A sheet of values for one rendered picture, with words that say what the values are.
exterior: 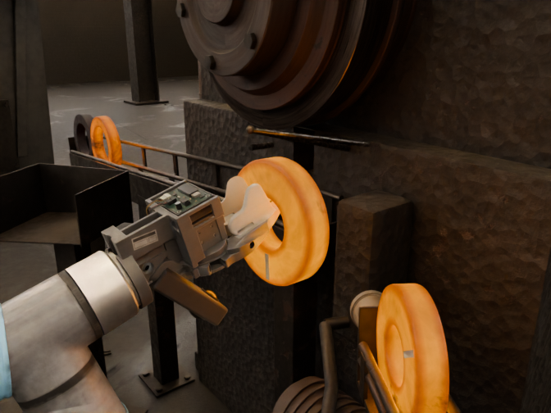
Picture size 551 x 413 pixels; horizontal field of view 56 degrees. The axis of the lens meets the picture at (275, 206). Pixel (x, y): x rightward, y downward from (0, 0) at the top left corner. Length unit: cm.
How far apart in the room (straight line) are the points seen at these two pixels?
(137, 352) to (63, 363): 138
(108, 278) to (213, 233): 12
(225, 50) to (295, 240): 40
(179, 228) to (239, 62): 38
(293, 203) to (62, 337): 27
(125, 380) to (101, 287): 128
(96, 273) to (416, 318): 32
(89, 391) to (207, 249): 18
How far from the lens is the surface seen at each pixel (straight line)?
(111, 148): 169
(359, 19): 76
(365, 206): 78
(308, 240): 58
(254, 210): 59
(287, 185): 58
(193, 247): 54
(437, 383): 55
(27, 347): 51
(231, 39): 86
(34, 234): 133
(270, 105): 89
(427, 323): 55
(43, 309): 51
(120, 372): 182
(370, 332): 68
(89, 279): 52
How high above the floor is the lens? 105
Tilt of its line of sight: 19 degrees down
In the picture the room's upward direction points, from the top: straight up
